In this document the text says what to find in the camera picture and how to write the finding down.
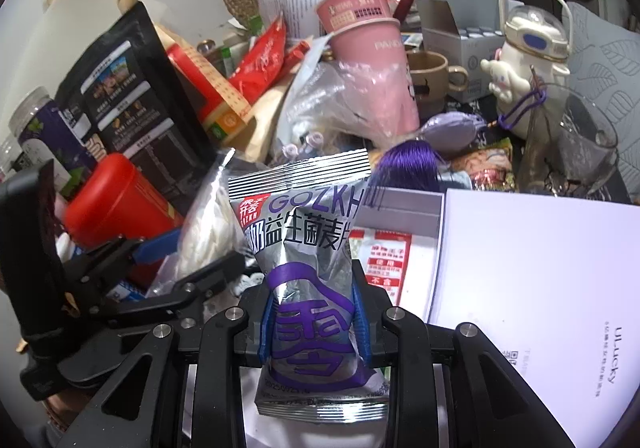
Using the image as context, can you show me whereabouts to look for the clear bag of white snacks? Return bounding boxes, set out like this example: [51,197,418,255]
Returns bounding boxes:
[150,148,261,299]

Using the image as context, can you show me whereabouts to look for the black stand-up pouch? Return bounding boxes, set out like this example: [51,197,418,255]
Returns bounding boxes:
[54,0,216,209]

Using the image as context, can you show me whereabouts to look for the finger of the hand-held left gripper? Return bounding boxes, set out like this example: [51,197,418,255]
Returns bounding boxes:
[65,228,183,279]
[85,253,256,329]

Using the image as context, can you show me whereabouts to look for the grey leaf-pattern chair cushion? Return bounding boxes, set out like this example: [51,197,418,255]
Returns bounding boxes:
[565,2,640,204]

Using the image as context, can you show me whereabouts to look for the crumpled clear plastic bag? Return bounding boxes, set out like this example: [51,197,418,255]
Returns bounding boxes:
[277,60,416,154]

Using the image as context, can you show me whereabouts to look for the grey cardboard box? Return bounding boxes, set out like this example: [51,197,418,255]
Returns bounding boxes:
[417,0,506,101]

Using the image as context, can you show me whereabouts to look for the red yellow box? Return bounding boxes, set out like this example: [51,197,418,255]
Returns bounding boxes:
[167,40,256,141]

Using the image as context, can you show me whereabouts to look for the pink paper bowl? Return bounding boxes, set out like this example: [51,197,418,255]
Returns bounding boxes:
[315,0,390,36]

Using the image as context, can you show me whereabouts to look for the white flip-lid box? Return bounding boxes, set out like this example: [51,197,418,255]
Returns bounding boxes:
[180,188,640,448]

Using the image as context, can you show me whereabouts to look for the dark red tube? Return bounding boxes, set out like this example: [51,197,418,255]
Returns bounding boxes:
[395,0,418,26]

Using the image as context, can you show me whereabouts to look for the red plastic jar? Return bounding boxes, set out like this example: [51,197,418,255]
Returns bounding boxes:
[65,153,186,249]

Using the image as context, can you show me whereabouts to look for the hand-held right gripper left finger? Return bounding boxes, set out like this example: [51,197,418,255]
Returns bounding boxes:
[55,285,281,448]

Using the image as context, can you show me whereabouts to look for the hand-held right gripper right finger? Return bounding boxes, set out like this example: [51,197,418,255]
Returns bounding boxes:
[350,273,576,448]

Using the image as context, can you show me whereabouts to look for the beige mug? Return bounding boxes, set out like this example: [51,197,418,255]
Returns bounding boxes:
[406,50,470,104]

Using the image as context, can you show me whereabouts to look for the purple label bottle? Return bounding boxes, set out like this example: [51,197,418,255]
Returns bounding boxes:
[10,87,98,189]

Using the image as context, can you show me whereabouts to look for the tall pink paper cup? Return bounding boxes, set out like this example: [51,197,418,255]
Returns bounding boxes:
[327,18,421,139]

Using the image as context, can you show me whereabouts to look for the plain white pouch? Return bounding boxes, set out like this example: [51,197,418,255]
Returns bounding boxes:
[285,33,333,94]

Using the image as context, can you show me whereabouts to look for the red yellow snack packet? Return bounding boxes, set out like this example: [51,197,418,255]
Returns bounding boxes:
[452,138,516,191]

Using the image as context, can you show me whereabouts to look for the glass pitcher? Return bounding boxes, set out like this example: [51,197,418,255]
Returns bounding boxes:
[520,83,621,199]

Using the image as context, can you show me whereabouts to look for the small clear plastic tubes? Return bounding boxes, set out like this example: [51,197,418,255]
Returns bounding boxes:
[282,130,326,159]

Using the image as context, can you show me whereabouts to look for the silver purple snack packet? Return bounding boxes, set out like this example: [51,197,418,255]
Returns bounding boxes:
[229,150,391,424]

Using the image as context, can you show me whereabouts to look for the red white printed packet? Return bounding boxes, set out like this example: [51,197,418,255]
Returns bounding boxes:
[350,228,413,306]

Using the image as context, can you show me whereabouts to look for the red snack bag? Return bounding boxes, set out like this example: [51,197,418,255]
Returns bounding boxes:
[227,18,311,101]

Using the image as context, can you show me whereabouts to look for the white foam board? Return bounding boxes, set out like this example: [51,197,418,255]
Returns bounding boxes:
[0,0,131,129]

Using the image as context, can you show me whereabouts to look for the white character water bottle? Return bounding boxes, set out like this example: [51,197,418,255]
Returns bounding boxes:
[481,0,576,139]

